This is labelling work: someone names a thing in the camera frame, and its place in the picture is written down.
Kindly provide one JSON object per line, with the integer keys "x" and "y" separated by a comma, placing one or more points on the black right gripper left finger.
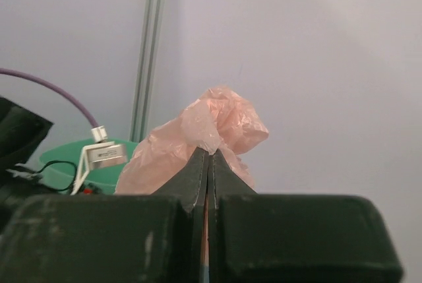
{"x": 111, "y": 238}

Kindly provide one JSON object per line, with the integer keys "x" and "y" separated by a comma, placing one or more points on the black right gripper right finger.
{"x": 294, "y": 237}

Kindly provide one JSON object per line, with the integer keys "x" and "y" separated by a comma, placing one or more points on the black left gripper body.
{"x": 22, "y": 131}

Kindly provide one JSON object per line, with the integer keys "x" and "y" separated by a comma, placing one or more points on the green plastic trash bin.
{"x": 60, "y": 175}

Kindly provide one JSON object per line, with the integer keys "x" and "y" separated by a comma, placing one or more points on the pink plastic trash bag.
{"x": 219, "y": 120}

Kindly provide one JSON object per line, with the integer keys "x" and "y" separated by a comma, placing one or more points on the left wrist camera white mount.
{"x": 102, "y": 154}

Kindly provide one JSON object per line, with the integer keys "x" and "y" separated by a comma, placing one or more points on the aluminium frame post back left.
{"x": 145, "y": 74}

